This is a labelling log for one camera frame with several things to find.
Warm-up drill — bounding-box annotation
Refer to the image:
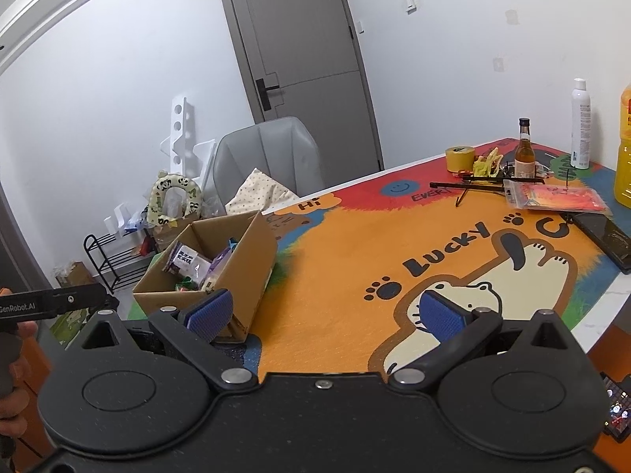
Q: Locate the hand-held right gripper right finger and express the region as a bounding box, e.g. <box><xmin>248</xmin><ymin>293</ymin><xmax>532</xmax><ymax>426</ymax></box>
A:
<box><xmin>392</xmin><ymin>290</ymin><xmax>577</xmax><ymax>394</ymax></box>

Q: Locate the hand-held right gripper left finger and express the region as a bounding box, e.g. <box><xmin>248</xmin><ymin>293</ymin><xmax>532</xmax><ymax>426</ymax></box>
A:
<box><xmin>74</xmin><ymin>288</ymin><xmax>259</xmax><ymax>394</ymax></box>

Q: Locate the purple sandwich packet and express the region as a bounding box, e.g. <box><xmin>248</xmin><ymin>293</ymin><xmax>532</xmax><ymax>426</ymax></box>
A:
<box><xmin>200</xmin><ymin>246</ymin><xmax>233</xmax><ymax>292</ymax></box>

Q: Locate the black and white sandwich packet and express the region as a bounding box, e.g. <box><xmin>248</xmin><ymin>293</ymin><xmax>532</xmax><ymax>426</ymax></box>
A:
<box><xmin>162</xmin><ymin>244</ymin><xmax>214</xmax><ymax>281</ymax></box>

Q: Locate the brown cardboard box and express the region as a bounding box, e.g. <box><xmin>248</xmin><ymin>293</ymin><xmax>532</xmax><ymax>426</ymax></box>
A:
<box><xmin>132</xmin><ymin>209</ymin><xmax>279</xmax><ymax>345</ymax></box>

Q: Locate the person's left hand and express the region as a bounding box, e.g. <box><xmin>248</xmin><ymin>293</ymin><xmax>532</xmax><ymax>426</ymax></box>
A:
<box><xmin>0</xmin><ymin>321</ymin><xmax>43</xmax><ymax>437</ymax></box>

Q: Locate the small brown carton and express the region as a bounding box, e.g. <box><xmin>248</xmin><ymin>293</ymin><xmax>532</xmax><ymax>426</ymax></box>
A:
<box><xmin>53</xmin><ymin>261</ymin><xmax>97</xmax><ymax>287</ymax></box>

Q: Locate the black shoe rack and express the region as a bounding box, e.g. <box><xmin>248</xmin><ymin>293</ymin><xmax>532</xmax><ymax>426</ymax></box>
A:
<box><xmin>83</xmin><ymin>233</ymin><xmax>159</xmax><ymax>294</ymax></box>

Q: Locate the panda print neck pillow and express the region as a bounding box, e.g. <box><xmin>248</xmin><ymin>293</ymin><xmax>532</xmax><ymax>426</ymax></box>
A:
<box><xmin>148</xmin><ymin>170</ymin><xmax>205</xmax><ymax>227</ymax></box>

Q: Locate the dotted cream cushion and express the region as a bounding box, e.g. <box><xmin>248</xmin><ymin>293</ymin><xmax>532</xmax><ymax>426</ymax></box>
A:
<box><xmin>226</xmin><ymin>168</ymin><xmax>301</xmax><ymax>216</ymax></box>

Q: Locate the orange chair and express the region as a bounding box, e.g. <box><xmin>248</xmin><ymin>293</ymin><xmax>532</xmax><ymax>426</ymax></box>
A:
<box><xmin>584</xmin><ymin>328</ymin><xmax>631</xmax><ymax>459</ymax></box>
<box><xmin>15</xmin><ymin>337</ymin><xmax>60</xmax><ymax>469</ymax></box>

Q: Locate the black folding stand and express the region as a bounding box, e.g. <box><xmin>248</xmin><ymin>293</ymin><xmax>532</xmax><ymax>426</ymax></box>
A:
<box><xmin>430</xmin><ymin>175</ymin><xmax>533</xmax><ymax>208</ymax></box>

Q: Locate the yellow tape roll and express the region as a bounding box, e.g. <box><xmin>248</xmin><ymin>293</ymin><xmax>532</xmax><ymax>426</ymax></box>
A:
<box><xmin>444</xmin><ymin>145</ymin><xmax>476</xmax><ymax>173</ymax></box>

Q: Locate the red packet in clear bag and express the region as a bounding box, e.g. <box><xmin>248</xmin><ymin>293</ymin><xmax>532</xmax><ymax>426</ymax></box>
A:
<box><xmin>503</xmin><ymin>179</ymin><xmax>612</xmax><ymax>218</ymax></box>

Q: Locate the grey chair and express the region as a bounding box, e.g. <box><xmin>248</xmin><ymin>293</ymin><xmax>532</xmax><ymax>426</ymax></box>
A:
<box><xmin>203</xmin><ymin>117</ymin><xmax>323</xmax><ymax>208</ymax></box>

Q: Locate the black smartphone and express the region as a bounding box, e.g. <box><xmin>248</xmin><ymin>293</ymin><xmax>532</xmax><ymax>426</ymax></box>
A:
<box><xmin>572</xmin><ymin>212</ymin><xmax>631</xmax><ymax>274</ymax></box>

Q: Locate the white perforated rack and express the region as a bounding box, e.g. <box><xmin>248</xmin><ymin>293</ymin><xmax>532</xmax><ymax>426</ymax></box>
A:
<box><xmin>159</xmin><ymin>96</ymin><xmax>218</xmax><ymax>183</ymax></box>

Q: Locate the brown glass bottle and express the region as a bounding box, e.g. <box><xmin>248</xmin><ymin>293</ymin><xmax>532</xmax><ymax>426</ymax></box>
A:
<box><xmin>514</xmin><ymin>117</ymin><xmax>538</xmax><ymax>179</ymax></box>

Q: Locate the phone with lit screen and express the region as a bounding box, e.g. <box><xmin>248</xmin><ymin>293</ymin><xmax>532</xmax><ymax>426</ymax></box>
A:
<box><xmin>599</xmin><ymin>372</ymin><xmax>631</xmax><ymax>441</ymax></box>

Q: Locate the white spray bottle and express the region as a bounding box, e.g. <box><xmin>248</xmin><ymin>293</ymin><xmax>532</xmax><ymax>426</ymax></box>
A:
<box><xmin>570</xmin><ymin>78</ymin><xmax>592</xmax><ymax>171</ymax></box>

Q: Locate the orange juice bottle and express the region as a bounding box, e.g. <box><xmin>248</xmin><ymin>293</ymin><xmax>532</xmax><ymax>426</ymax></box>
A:
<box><xmin>612</xmin><ymin>81</ymin><xmax>631</xmax><ymax>210</ymax></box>

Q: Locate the grey door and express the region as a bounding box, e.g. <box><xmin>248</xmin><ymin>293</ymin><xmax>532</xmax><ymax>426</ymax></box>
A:
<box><xmin>215</xmin><ymin>0</ymin><xmax>385</xmax><ymax>172</ymax></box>

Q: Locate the black door handle lock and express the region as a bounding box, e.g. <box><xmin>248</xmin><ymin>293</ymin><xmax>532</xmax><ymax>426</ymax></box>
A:
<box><xmin>255</xmin><ymin>76</ymin><xmax>287</xmax><ymax>112</ymax></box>

